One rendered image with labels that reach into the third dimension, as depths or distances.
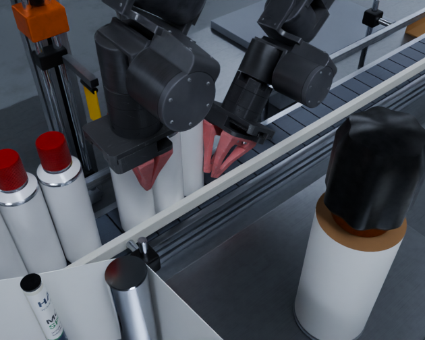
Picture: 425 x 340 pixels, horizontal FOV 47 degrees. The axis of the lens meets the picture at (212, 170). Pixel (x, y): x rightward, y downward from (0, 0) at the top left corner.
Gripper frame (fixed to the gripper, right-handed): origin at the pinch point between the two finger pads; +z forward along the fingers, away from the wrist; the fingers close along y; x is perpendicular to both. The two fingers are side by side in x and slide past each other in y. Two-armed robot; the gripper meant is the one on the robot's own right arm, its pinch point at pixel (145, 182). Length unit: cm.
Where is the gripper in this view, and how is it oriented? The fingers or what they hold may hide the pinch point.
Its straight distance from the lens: 59.3
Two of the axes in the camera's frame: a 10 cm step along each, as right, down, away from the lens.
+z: 0.0, 7.2, 6.9
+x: -6.3, -5.4, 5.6
